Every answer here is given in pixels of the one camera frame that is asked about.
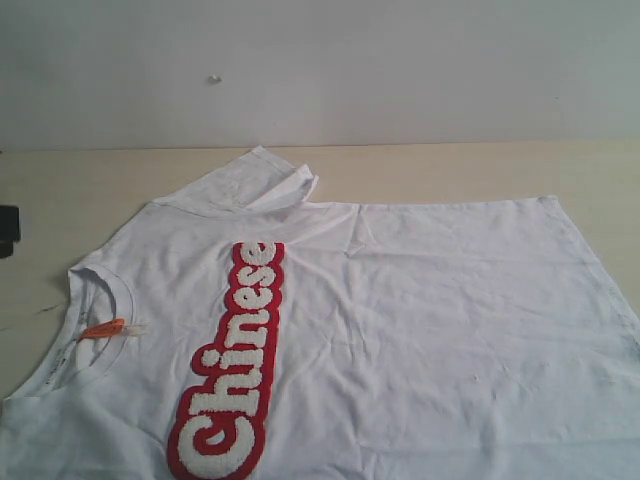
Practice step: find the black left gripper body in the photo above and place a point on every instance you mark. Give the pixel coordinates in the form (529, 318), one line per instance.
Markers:
(10, 231)

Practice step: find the orange fabric tag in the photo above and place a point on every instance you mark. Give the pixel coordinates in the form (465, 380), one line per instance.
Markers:
(115, 327)

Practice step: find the white t-shirt red lettering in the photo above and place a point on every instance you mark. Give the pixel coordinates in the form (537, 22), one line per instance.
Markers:
(295, 340)

